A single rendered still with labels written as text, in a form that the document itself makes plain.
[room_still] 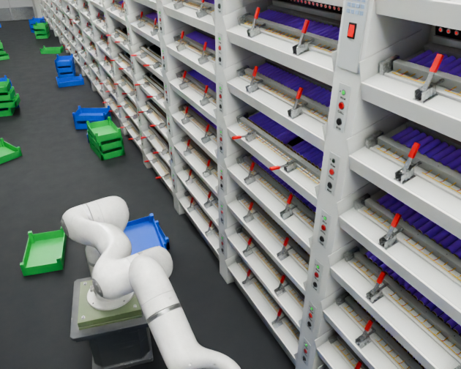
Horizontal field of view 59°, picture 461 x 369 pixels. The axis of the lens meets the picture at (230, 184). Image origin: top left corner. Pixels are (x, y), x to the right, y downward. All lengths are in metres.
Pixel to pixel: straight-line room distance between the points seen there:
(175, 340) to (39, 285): 1.47
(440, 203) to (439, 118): 0.18
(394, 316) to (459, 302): 0.23
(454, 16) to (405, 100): 0.18
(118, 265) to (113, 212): 0.36
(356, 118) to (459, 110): 0.26
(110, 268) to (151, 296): 0.21
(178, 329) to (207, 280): 1.21
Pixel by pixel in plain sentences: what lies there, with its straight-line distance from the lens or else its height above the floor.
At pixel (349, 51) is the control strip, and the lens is 1.04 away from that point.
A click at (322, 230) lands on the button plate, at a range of 1.27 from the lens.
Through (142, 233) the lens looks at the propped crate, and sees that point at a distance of 2.40.
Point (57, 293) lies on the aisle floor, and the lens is 2.33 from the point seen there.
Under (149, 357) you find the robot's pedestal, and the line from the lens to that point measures 1.92.
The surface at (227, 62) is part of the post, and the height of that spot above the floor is 1.15.
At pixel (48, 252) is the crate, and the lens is 2.60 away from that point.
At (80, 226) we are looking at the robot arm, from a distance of 1.47.
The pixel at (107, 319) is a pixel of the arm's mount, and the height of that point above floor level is 0.31.
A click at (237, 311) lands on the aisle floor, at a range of 2.08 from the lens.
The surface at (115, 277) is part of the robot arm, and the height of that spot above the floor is 0.75.
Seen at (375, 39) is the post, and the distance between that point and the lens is 1.02.
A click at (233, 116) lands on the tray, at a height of 0.92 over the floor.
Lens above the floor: 1.55
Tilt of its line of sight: 31 degrees down
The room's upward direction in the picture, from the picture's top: straight up
